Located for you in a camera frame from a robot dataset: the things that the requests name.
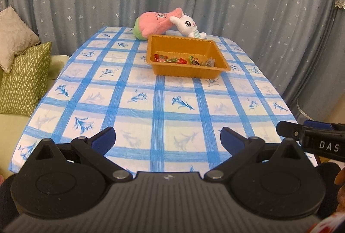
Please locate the beige lace trim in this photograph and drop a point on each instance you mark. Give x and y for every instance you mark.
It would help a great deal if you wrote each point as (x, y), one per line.
(340, 1)

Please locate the beige cushion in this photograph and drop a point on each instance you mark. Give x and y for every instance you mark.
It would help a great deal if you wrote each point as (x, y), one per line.
(13, 36)

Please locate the green and black snack packet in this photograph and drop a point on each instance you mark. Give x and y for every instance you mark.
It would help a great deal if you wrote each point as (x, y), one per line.
(194, 60)

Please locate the pink plush toy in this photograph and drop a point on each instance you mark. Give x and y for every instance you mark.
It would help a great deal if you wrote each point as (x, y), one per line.
(151, 24)

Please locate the clear dark snack packet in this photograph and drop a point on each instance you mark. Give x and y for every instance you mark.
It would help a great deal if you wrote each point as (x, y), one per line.
(208, 62)

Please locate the green zigzag cushion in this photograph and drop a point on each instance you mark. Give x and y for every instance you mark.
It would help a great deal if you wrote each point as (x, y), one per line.
(24, 82)

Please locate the person's right hand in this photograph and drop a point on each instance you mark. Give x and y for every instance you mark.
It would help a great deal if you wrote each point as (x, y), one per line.
(340, 177)

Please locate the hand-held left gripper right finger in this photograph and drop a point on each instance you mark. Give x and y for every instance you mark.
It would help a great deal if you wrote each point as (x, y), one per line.
(229, 140)

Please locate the blue checked tablecloth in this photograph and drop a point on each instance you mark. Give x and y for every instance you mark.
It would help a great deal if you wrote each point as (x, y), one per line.
(134, 82)

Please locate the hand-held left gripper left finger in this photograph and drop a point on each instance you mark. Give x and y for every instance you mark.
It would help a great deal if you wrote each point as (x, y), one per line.
(103, 140)

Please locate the light green sofa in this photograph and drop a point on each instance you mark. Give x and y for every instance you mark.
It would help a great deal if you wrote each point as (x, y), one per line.
(13, 136)

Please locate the golden plastic tray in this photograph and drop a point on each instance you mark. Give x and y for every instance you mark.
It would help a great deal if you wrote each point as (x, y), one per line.
(186, 72)

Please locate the green and red candy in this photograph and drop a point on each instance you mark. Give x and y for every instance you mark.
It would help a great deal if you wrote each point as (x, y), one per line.
(171, 60)

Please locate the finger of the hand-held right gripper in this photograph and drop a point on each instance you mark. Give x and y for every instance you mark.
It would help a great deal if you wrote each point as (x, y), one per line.
(291, 130)
(326, 125)

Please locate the curtain with lace hem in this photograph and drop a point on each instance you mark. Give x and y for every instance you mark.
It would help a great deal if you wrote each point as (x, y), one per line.
(323, 74)

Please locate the white rabbit plush toy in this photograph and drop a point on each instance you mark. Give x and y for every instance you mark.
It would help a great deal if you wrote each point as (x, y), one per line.
(187, 25)

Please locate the large red candy packet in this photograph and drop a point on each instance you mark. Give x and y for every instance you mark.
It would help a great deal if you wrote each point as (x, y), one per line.
(160, 58)

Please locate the red and white clothing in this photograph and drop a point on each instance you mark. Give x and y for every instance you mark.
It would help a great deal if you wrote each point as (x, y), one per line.
(330, 226)

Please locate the red snack packet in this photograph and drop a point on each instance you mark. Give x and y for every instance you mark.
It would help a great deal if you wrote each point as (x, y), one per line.
(182, 61)

